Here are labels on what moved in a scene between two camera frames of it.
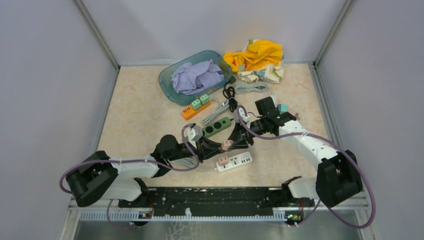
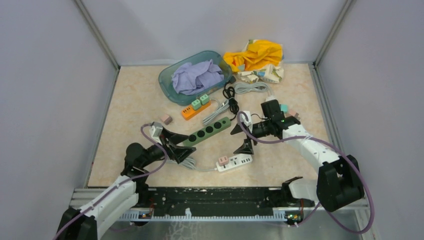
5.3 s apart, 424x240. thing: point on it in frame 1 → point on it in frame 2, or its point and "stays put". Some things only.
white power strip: (236, 160) stays put
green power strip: (216, 127) stays put
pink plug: (226, 144) → (166, 119)
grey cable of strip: (190, 162) stays put
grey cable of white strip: (247, 87) stays put
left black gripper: (207, 148) → (175, 152)
